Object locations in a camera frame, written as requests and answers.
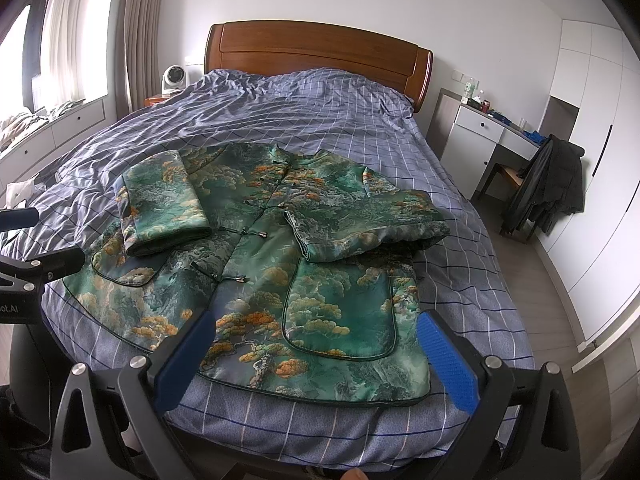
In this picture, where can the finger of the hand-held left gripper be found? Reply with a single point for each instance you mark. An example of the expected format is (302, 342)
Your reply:
(20, 219)
(57, 260)

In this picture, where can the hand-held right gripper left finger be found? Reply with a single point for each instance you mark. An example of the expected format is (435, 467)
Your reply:
(187, 360)

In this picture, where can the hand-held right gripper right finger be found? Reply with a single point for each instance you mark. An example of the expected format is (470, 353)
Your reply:
(447, 360)

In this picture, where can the green printed padded jacket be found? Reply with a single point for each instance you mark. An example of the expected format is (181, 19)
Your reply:
(325, 310)

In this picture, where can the pile of light clothes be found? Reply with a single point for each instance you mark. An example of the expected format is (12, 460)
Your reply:
(20, 122)

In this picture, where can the person's right hand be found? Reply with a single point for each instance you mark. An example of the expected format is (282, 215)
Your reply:
(355, 474)

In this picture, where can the white crumpled paper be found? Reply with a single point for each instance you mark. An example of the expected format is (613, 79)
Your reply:
(17, 191)

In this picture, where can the white window cabinet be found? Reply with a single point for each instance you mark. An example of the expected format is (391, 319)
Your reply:
(65, 127)

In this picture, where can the window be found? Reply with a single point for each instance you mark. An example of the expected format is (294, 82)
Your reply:
(20, 50)

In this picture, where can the wooden nightstand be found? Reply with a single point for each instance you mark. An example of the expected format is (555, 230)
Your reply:
(155, 101)

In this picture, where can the white sheer curtain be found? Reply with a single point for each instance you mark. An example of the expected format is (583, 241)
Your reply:
(62, 35)

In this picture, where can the wooden chair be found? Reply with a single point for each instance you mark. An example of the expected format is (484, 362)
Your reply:
(507, 172)

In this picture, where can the chair with black jacket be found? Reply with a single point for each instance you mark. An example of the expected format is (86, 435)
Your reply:
(550, 180)

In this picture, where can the small white fan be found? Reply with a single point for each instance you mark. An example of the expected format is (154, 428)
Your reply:
(173, 77)

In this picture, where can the beige curtain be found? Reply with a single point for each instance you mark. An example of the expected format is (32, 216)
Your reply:
(145, 20)

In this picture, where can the white desk with drawers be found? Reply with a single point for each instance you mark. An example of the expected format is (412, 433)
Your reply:
(475, 125)

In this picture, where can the blue cloth item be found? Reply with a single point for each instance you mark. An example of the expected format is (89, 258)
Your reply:
(534, 137)

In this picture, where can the white wardrobe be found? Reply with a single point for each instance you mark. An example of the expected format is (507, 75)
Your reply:
(610, 160)

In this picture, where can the small bottle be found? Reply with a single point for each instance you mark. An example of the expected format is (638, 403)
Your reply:
(469, 91)

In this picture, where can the bed with blue checked duvet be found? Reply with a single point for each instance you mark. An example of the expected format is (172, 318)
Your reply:
(325, 110)

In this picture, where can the wooden bed headboard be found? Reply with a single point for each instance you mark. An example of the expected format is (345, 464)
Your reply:
(310, 45)

